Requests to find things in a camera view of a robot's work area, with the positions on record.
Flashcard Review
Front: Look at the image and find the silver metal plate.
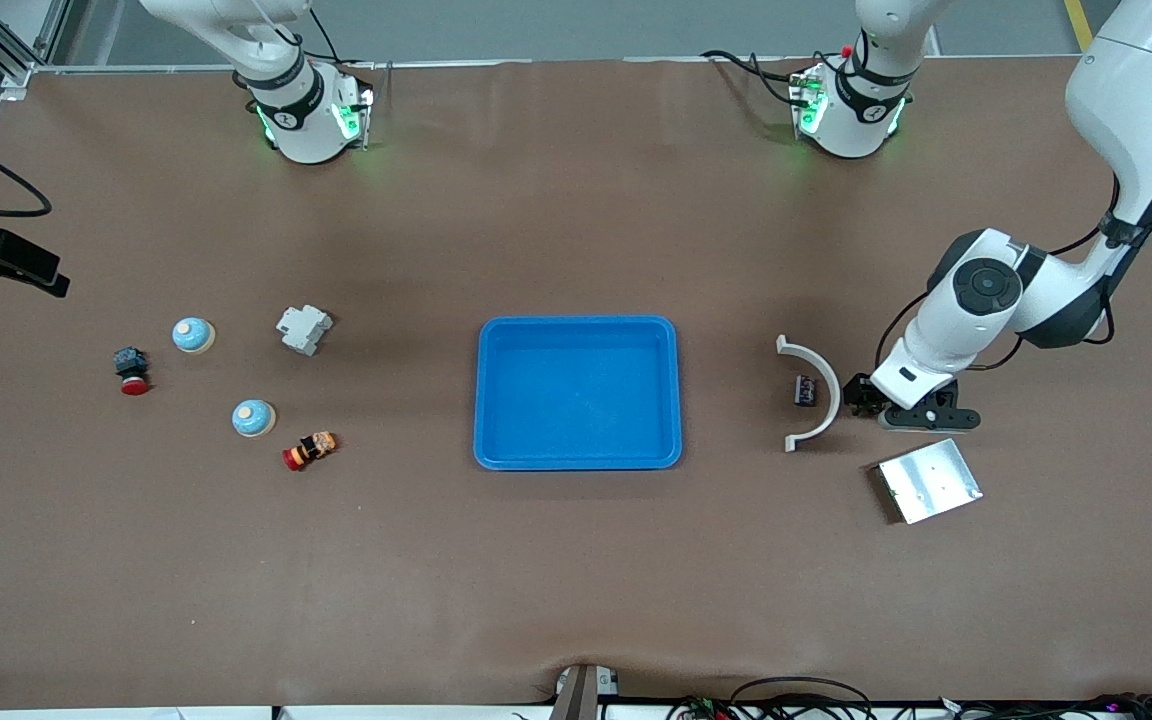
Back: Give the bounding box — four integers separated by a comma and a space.
877, 438, 984, 526

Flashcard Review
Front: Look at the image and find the red push button black base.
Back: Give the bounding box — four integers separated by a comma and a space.
113, 346, 152, 397

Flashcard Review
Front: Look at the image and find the blue plastic tray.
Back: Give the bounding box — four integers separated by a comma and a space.
473, 315, 684, 472

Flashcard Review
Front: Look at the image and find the white circuit breaker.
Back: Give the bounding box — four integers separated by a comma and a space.
276, 304, 334, 357

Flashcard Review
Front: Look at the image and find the brown table mat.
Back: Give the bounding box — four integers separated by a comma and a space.
0, 55, 1152, 711

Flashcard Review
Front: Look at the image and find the red yellow emergency stop button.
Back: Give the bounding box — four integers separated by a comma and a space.
282, 431, 339, 473

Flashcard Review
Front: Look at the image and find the white curved plastic bracket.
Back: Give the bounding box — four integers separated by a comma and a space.
775, 335, 842, 453

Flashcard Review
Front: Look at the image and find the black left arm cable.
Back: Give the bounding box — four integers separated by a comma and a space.
874, 175, 1119, 381

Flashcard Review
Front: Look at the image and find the black cable bundle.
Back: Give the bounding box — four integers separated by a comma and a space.
666, 677, 877, 720
936, 692, 1152, 720

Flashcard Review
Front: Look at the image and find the black base cable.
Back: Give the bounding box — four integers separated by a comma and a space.
701, 48, 799, 106

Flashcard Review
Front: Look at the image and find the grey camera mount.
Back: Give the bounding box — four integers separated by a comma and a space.
551, 663, 622, 720

